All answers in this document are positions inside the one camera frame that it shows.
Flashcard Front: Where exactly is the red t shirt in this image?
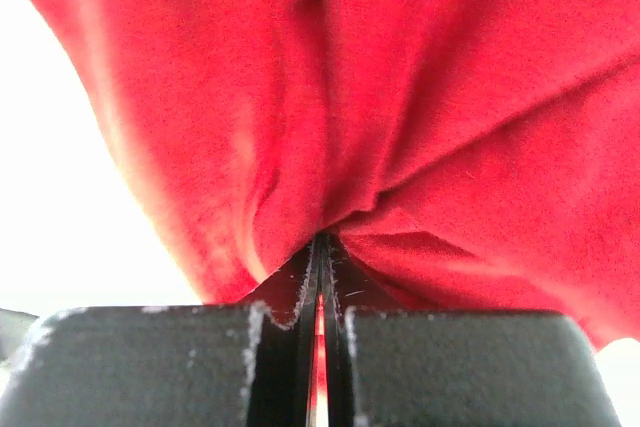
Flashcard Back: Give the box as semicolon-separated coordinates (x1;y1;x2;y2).
30;0;639;353

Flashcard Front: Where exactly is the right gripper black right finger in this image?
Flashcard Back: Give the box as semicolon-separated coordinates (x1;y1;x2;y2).
319;235;619;426

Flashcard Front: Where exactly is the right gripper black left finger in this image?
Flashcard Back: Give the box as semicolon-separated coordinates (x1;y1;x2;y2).
1;245;319;426

